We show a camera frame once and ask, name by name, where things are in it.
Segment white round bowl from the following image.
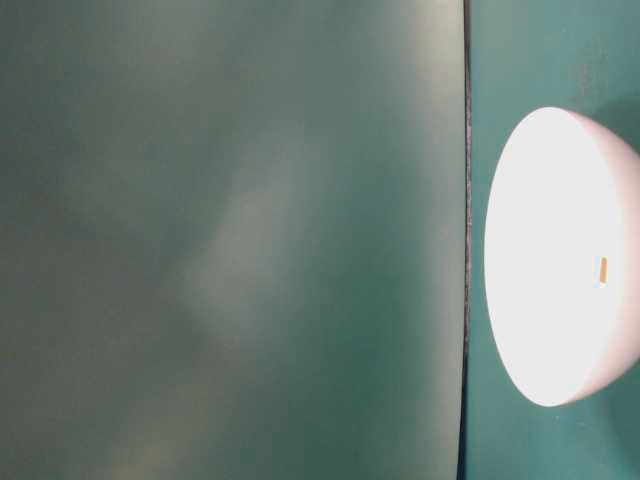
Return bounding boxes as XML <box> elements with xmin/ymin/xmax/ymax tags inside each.
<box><xmin>484</xmin><ymin>107</ymin><xmax>639</xmax><ymax>407</ymax></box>

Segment small orange-red block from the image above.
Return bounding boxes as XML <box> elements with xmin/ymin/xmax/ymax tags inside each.
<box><xmin>599</xmin><ymin>257</ymin><xmax>608</xmax><ymax>284</ymax></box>

